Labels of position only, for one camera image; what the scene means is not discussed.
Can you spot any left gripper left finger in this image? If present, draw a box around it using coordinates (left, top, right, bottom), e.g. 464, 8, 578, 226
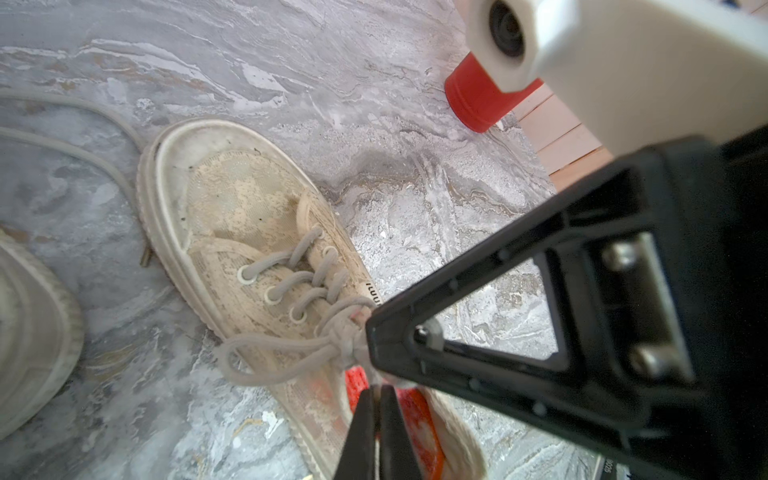
333, 387, 378, 480

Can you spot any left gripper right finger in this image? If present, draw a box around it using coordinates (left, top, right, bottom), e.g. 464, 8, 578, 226
378, 385, 422, 480

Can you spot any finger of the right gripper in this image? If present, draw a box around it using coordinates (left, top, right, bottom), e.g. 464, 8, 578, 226
367, 134, 767, 479

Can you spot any beige sneaker one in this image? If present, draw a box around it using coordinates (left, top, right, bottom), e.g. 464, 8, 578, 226
1, 233, 85, 438
137, 119, 487, 479

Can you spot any red pencil cup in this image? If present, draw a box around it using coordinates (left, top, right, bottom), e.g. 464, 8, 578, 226
444, 53, 544, 133

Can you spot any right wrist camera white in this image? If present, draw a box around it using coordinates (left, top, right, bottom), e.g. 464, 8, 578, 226
465, 1, 767, 155

